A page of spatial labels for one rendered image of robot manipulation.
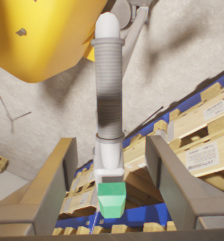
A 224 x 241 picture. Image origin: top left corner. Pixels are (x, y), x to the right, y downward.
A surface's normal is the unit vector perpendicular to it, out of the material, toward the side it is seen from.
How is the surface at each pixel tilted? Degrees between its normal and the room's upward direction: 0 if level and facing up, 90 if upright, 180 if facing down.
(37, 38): 14
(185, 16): 0
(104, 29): 23
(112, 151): 42
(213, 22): 0
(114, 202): 47
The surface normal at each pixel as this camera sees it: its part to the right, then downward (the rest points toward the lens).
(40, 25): -0.04, 0.81
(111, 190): 0.00, -0.69
